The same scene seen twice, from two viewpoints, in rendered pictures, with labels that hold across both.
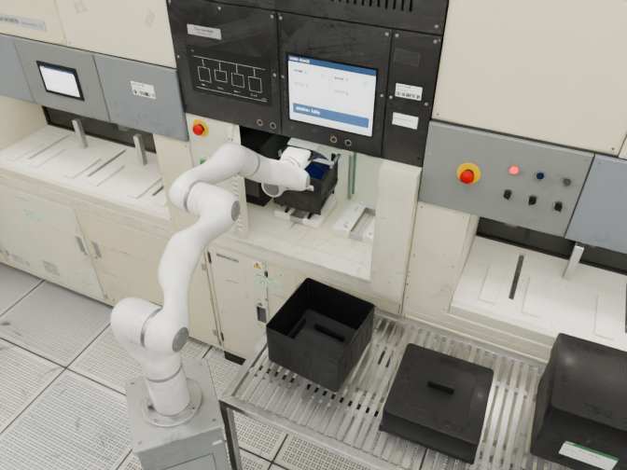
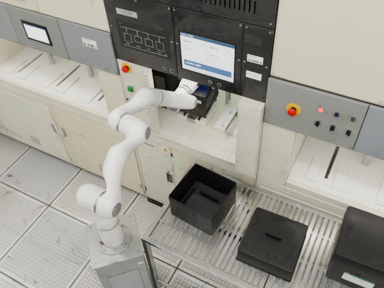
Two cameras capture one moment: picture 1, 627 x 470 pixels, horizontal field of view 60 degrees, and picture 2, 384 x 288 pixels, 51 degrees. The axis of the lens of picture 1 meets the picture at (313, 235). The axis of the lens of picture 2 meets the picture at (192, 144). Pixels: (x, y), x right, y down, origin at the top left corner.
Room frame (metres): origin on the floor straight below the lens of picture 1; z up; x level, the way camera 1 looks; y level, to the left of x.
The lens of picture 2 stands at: (-0.05, -0.11, 2.72)
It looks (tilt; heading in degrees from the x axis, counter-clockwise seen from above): 48 degrees down; 6
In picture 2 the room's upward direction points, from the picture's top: 4 degrees counter-clockwise
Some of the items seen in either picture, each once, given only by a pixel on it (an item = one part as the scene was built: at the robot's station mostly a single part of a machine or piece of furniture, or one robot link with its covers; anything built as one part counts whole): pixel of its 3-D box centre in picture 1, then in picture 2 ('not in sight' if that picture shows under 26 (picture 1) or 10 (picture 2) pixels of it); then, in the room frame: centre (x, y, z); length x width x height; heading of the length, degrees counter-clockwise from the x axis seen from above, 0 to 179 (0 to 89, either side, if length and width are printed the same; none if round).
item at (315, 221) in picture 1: (306, 206); (198, 110); (1.92, 0.03, 0.89); 0.22 x 0.21 x 0.04; 155
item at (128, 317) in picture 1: (146, 336); (96, 205); (1.04, 0.49, 1.07); 0.19 x 0.12 x 0.24; 63
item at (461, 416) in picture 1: (438, 395); (272, 240); (1.00, -0.39, 0.83); 0.29 x 0.29 x 0.13; 67
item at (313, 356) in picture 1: (321, 332); (203, 198); (1.24, -0.03, 0.85); 0.28 x 0.28 x 0.17; 60
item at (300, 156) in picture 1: (294, 159); (188, 85); (1.80, 0.07, 1.20); 0.11 x 0.10 x 0.07; 158
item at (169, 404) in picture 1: (167, 384); (110, 230); (1.02, 0.46, 0.85); 0.19 x 0.19 x 0.18
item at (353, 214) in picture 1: (364, 222); (235, 122); (1.80, -0.21, 0.89); 0.22 x 0.21 x 0.04; 155
